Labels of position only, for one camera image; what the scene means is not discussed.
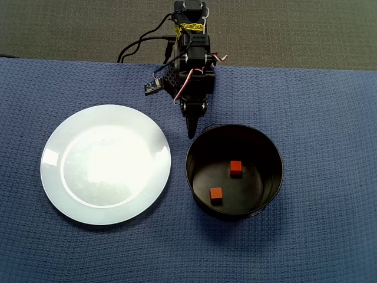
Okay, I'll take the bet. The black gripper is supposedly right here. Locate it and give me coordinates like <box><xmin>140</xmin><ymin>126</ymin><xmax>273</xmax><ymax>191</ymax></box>
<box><xmin>176</xmin><ymin>70</ymin><xmax>218</xmax><ymax>140</ymax></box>

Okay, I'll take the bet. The small red cube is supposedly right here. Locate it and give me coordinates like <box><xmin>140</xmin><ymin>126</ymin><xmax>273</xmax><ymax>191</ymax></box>
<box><xmin>209</xmin><ymin>187</ymin><xmax>223</xmax><ymax>205</ymax></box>
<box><xmin>229</xmin><ymin>160</ymin><xmax>243</xmax><ymax>178</ymax></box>

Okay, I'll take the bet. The white round plate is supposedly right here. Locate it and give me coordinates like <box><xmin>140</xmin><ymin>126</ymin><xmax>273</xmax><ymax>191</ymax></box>
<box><xmin>40</xmin><ymin>104</ymin><xmax>172</xmax><ymax>226</ymax></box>

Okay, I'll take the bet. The yellow printed tape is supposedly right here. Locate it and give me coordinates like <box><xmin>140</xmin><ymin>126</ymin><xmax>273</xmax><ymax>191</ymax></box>
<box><xmin>173</xmin><ymin>22</ymin><xmax>206</xmax><ymax>40</ymax></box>

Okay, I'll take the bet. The black round container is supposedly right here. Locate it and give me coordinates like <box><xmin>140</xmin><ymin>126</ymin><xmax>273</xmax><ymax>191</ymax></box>
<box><xmin>184</xmin><ymin>123</ymin><xmax>285</xmax><ymax>221</ymax></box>

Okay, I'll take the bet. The blue woven cloth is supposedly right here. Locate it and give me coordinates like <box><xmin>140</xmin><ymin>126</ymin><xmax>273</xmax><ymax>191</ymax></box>
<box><xmin>0</xmin><ymin>57</ymin><xmax>377</xmax><ymax>283</ymax></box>

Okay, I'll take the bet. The black honeycomb camera mount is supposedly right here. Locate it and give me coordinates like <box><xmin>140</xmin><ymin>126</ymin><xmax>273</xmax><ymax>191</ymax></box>
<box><xmin>160</xmin><ymin>62</ymin><xmax>181</xmax><ymax>97</ymax></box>

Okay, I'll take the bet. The small wrist camera board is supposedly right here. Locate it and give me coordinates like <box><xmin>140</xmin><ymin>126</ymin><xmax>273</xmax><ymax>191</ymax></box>
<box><xmin>144</xmin><ymin>78</ymin><xmax>164</xmax><ymax>97</ymax></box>

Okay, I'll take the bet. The black cable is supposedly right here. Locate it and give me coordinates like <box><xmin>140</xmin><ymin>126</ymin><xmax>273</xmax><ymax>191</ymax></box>
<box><xmin>117</xmin><ymin>13</ymin><xmax>176</xmax><ymax>64</ymax></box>
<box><xmin>121</xmin><ymin>35</ymin><xmax>178</xmax><ymax>63</ymax></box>

